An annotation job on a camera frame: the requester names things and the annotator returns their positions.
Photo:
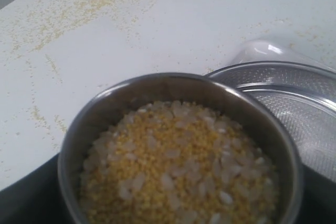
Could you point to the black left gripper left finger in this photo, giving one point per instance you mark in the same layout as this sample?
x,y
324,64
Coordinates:
x,y
35,198

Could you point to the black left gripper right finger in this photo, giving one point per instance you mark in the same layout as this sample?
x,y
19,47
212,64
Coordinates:
x,y
318,205

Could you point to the round steel mesh sieve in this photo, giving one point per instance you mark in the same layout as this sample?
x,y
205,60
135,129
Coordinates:
x,y
301,96

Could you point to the rice and millet mixture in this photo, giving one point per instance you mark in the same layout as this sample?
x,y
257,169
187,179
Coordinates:
x,y
177,162

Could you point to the stainless steel cup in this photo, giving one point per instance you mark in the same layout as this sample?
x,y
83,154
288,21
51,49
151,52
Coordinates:
x,y
111,105

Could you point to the white plastic tray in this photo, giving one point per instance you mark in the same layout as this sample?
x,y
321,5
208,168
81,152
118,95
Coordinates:
x,y
266,50

